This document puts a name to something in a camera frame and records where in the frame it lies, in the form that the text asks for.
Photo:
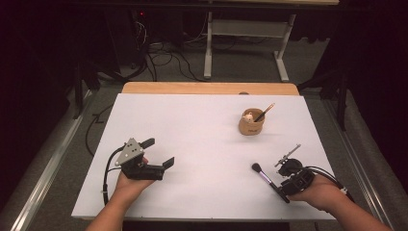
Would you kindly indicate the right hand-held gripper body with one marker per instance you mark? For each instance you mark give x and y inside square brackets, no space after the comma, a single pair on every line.
[300,181]

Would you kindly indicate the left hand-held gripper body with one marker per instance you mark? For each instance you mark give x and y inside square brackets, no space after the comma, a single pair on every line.
[130,152]

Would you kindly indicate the black fluffy makeup brush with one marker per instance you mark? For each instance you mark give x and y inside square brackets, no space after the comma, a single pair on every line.
[264,175]

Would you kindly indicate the tan bear brush holder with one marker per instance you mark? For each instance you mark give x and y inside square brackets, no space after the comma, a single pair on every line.
[251,128]

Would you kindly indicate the thin black gold brush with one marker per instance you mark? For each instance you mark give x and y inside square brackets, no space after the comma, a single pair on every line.
[266,112]

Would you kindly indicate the person's right hand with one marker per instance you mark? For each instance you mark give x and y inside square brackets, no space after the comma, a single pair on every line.
[324,194]

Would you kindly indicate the person's left hand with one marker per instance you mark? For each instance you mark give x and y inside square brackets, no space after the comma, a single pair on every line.
[128,187]

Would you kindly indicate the white board sheet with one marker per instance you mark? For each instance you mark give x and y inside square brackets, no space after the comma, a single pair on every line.
[208,192]

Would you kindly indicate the black metal stand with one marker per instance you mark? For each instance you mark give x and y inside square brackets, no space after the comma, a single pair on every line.
[342,102]
[78,93]

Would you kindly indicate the black computer tower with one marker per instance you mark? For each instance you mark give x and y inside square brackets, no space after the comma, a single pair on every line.
[125,38]

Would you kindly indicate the aluminium floor rail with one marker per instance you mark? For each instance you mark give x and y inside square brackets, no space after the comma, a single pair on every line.
[48,166]
[359,160]

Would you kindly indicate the white metal desk frame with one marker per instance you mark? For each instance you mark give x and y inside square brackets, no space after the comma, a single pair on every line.
[247,28]

